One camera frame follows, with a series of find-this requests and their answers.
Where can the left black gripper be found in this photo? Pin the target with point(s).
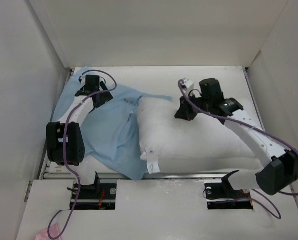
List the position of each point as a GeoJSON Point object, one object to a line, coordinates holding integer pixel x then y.
{"type": "Point", "coordinates": [106, 97]}

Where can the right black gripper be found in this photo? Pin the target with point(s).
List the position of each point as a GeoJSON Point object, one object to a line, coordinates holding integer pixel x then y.
{"type": "Point", "coordinates": [183, 112]}

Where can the white pillow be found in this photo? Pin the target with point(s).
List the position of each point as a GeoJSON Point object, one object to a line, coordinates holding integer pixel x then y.
{"type": "Point", "coordinates": [180, 146]}

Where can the light blue pillowcase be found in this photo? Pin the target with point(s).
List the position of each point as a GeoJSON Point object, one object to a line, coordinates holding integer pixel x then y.
{"type": "Point", "coordinates": [110, 133]}

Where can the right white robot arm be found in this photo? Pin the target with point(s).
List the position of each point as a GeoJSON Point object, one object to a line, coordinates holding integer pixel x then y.
{"type": "Point", "coordinates": [278, 159]}

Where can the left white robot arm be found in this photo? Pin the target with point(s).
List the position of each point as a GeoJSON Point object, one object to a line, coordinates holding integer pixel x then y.
{"type": "Point", "coordinates": [64, 140]}

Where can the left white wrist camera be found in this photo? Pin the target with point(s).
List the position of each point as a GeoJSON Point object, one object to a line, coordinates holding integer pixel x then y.
{"type": "Point", "coordinates": [82, 79]}

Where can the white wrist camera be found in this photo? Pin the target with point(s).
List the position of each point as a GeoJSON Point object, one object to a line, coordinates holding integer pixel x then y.
{"type": "Point", "coordinates": [186, 85]}
{"type": "Point", "coordinates": [82, 79]}

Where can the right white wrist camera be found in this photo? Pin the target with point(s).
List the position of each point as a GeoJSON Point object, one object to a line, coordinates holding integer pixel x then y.
{"type": "Point", "coordinates": [186, 85]}

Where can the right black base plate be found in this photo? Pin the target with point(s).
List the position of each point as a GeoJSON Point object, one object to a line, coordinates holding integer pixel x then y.
{"type": "Point", "coordinates": [220, 197]}

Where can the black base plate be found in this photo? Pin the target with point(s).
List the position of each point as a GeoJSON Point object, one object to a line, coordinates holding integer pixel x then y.
{"type": "Point", "coordinates": [220, 197]}
{"type": "Point", "coordinates": [100, 199]}

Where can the aluminium front rail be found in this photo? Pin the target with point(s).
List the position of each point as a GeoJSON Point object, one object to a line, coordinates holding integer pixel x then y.
{"type": "Point", "coordinates": [212, 175]}

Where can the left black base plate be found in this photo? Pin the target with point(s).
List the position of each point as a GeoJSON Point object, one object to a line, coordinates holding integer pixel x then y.
{"type": "Point", "coordinates": [100, 199]}

